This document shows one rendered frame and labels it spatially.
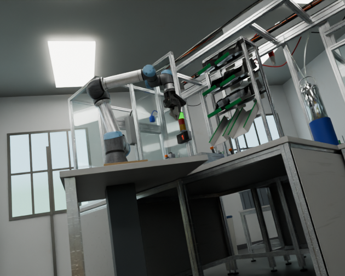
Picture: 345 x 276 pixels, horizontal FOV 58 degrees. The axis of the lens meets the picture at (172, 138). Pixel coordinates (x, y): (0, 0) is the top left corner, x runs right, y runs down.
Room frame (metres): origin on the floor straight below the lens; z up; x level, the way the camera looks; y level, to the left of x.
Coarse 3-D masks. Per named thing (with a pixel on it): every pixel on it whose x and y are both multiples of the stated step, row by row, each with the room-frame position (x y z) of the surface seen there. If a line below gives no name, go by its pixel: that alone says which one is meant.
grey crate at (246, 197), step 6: (240, 192) 4.08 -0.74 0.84; (246, 192) 4.03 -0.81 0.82; (258, 192) 3.92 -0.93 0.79; (264, 192) 3.86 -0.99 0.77; (240, 198) 4.10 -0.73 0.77; (246, 198) 4.05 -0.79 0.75; (264, 198) 3.88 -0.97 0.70; (246, 204) 4.06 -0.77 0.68; (252, 204) 4.00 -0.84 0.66; (264, 204) 3.89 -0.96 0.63
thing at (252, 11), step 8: (264, 0) 2.11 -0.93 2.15; (272, 0) 2.08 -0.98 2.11; (328, 0) 2.26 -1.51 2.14; (336, 0) 2.22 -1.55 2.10; (256, 8) 2.17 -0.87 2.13; (312, 8) 2.35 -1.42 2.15; (320, 8) 2.31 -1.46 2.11; (240, 16) 2.27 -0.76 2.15; (248, 16) 2.23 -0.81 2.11; (232, 24) 2.33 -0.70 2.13; (288, 24) 2.50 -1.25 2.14; (296, 24) 2.46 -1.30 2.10; (224, 32) 2.40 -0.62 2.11; (272, 32) 2.61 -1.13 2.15; (280, 32) 2.56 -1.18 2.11; (264, 40) 2.67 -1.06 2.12
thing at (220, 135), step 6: (234, 114) 1.89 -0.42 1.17; (222, 120) 2.00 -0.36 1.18; (228, 120) 2.02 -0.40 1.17; (234, 120) 1.89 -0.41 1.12; (222, 126) 1.99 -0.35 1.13; (228, 126) 1.84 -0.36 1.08; (216, 132) 1.95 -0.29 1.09; (222, 132) 1.96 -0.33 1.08; (228, 132) 1.84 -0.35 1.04; (216, 138) 1.95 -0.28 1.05; (222, 138) 1.89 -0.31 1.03; (216, 144) 1.90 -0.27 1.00
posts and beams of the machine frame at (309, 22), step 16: (288, 0) 2.04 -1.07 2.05; (256, 16) 2.18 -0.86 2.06; (304, 16) 2.29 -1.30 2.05; (320, 16) 2.33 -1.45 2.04; (256, 32) 2.40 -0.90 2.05; (288, 32) 2.53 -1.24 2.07; (304, 32) 2.47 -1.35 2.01; (208, 48) 2.53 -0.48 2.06; (272, 48) 2.65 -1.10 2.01; (240, 64) 2.89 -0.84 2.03; (192, 80) 3.11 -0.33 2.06; (208, 112) 3.34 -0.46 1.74; (208, 128) 3.33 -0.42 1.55
